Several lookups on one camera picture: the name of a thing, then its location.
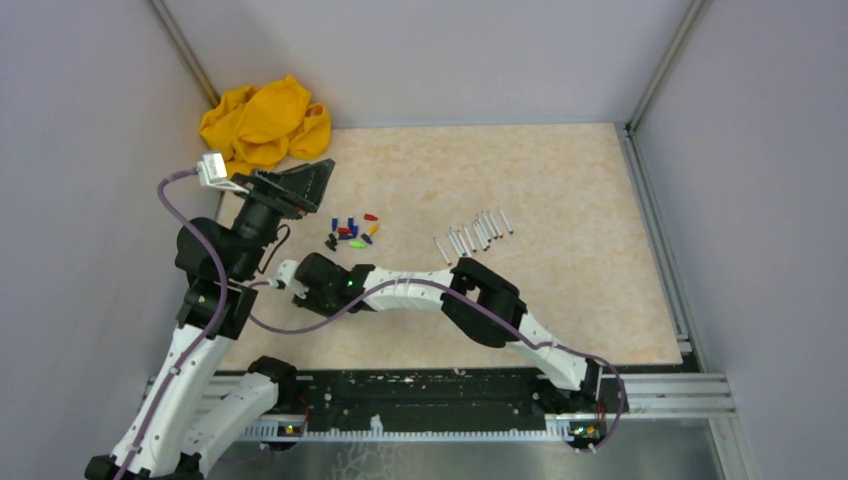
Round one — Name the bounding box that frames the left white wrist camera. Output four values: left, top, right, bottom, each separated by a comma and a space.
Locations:
197, 151, 248, 194

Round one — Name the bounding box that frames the yellow cap marker pen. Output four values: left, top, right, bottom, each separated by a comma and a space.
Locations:
450, 230, 467, 257

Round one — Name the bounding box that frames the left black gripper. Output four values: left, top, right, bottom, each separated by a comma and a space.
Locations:
230, 158, 335, 280

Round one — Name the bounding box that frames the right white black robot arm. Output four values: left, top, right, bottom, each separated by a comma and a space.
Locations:
274, 253, 603, 412

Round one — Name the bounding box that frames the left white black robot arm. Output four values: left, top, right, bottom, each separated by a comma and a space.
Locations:
84, 151, 335, 479

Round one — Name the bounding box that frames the red cap marker pen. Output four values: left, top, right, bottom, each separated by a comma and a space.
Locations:
486, 211, 504, 239

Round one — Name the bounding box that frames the yellow crumpled cloth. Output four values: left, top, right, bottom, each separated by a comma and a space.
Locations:
198, 75, 332, 177

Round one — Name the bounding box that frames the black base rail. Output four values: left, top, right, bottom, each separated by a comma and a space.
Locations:
236, 365, 631, 435

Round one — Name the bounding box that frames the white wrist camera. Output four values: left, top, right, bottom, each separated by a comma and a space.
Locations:
268, 260, 309, 299
197, 151, 248, 194

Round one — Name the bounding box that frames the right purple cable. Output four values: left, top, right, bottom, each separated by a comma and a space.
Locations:
248, 276, 629, 453

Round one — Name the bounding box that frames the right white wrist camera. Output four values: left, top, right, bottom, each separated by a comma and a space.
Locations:
268, 260, 309, 299

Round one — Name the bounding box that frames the aluminium frame rail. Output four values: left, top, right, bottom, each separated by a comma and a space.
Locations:
622, 373, 737, 420

